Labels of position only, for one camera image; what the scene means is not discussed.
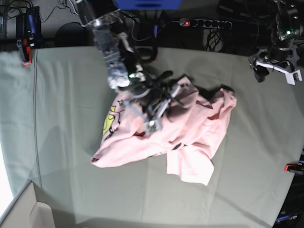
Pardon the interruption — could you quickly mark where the red black clamp right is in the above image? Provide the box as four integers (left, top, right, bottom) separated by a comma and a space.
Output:
284, 154, 304, 175

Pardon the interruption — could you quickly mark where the black round stool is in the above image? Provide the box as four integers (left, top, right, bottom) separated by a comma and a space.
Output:
55, 22, 89, 47

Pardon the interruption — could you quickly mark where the red black clamp left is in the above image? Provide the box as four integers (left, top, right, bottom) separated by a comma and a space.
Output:
16, 13, 35, 65

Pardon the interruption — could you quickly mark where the beige plastic bin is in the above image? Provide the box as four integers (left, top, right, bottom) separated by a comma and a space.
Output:
0, 181, 55, 228

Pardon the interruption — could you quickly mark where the pink t-shirt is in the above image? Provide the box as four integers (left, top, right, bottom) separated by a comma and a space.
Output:
91, 77, 237, 185

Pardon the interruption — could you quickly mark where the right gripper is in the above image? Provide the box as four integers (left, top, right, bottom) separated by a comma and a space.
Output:
125, 83, 183, 133

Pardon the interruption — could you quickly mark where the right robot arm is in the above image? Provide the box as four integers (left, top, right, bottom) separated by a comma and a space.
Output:
75, 0, 181, 133

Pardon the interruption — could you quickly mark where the green table cloth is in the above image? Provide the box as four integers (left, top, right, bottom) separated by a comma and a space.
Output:
0, 47, 304, 228

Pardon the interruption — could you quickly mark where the black power strip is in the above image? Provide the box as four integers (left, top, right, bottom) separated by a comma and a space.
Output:
179, 19, 233, 30

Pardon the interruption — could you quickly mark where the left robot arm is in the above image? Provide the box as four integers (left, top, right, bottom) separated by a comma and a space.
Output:
248, 0, 304, 85

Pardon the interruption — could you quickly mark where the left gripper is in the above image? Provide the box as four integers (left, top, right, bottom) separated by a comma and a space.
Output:
248, 45, 303, 85

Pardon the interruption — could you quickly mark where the red black clamp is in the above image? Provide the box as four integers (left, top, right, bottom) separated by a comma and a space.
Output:
16, 13, 35, 65
284, 154, 304, 175

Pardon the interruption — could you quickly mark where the blue box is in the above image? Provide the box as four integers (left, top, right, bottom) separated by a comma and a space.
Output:
114, 0, 181, 10

